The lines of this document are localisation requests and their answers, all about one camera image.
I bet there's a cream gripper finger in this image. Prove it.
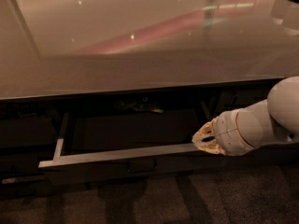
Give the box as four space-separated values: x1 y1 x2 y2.
194 140 225 155
192 119 217 143

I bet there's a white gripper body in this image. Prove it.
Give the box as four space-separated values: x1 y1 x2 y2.
214 108 261 156

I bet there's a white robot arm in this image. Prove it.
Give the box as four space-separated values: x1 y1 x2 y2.
192 77 299 156

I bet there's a dark drawer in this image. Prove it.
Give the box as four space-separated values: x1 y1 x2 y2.
0 118 56 148
0 175 91 200
0 154 38 175
38 109 227 185

